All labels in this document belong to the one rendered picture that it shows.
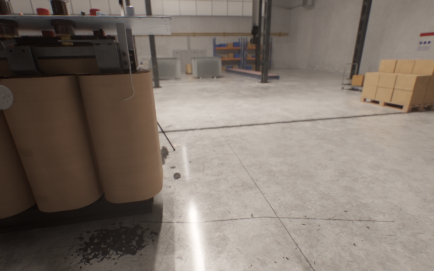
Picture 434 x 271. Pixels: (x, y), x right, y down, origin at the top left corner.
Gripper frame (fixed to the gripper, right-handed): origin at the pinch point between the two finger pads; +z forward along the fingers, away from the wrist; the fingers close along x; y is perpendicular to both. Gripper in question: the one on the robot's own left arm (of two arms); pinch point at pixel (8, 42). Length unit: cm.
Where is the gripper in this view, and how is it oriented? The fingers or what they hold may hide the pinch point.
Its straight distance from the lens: 160.9
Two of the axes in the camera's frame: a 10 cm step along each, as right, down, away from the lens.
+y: -0.5, -8.5, -5.2
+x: -9.9, -0.3, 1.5
